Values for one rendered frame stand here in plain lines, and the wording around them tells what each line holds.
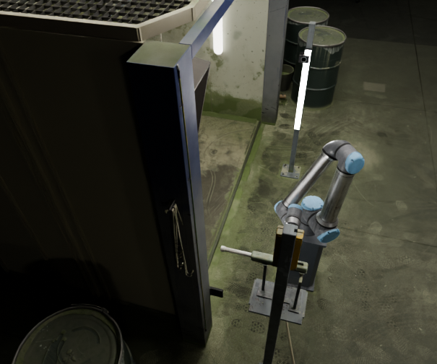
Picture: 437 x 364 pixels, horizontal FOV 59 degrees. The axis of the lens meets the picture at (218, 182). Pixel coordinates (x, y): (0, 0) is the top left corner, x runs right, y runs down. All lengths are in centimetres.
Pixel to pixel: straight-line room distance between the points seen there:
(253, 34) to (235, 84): 66
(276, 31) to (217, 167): 156
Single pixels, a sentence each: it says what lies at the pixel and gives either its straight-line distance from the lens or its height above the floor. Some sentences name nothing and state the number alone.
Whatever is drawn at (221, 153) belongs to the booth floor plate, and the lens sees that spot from 445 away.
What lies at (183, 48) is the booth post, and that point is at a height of 229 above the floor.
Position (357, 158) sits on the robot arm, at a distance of 230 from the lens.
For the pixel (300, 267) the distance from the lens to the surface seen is 215.
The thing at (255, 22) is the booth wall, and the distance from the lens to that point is 438.
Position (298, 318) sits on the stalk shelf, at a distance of 240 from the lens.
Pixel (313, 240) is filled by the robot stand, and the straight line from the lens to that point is 291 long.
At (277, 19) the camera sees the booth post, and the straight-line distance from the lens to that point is 433.
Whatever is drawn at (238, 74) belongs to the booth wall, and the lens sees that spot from 469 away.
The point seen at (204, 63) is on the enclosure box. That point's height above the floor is 164.
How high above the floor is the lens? 292
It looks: 44 degrees down
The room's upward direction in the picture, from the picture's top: 2 degrees counter-clockwise
